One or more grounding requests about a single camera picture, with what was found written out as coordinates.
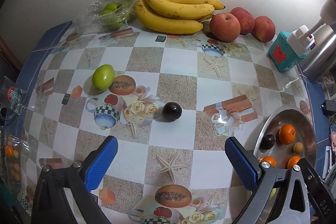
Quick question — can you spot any orange tangerine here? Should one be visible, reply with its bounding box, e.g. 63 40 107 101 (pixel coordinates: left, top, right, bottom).
286 155 301 169
260 156 276 168
278 124 296 145

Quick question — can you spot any small brown longan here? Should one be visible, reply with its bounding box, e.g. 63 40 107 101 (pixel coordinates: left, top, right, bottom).
293 141 303 154

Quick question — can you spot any dark plum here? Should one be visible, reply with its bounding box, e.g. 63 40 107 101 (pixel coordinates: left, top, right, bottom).
162 102 182 122
260 134 276 150

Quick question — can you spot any green jujube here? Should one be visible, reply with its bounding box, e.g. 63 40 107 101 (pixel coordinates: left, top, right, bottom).
269 188 276 199
92 64 114 91

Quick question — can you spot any large steel bowl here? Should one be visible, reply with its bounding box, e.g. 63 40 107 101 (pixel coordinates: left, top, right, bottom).
252 105 318 224

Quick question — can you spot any clear plastic bag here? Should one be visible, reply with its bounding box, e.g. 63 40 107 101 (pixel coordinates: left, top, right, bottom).
1 76 31 205

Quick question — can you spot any black power adapter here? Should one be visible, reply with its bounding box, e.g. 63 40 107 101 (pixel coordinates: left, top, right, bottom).
321 100 336 117

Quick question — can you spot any steel thermos jug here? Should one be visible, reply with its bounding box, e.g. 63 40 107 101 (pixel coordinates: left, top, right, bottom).
299 26 336 83

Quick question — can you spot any checkered vinyl tablecloth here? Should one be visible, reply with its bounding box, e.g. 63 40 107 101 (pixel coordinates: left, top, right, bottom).
18 23 313 223

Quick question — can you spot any teal toy box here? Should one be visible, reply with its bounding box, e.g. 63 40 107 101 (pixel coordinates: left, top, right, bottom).
268 31 307 72

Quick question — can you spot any red apple right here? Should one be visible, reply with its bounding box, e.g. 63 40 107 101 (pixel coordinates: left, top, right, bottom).
252 16 276 43

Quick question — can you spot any red apple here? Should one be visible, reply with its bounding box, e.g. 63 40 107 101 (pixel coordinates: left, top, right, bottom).
252 16 276 43
231 7 255 35
210 12 240 42

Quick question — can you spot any red apple middle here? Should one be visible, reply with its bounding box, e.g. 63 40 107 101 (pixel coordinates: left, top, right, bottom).
231 7 255 35

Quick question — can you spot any red apple left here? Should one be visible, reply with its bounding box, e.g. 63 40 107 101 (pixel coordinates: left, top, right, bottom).
210 12 240 42

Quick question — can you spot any clear plastic fruit container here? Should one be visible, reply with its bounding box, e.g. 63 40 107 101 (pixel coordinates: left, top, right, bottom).
72 0 137 34

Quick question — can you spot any banana bottom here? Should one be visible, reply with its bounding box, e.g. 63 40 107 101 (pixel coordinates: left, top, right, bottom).
134 0 203 35

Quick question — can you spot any banana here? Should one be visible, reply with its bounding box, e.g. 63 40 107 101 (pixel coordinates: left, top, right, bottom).
134 0 203 35
145 0 215 20
167 0 226 10

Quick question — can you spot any banana middle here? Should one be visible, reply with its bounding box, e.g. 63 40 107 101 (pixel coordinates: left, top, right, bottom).
145 0 215 20

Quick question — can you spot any banana top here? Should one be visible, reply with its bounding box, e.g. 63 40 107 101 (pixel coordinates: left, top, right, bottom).
167 0 226 10

